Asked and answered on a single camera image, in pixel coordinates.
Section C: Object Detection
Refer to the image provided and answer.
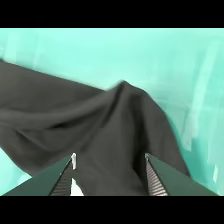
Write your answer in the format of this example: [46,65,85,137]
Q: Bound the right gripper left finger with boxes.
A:
[2,152,77,197]

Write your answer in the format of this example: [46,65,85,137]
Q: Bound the dark grey garment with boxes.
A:
[0,58,192,197]

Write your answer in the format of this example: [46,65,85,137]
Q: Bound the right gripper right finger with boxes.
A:
[144,152,218,197]

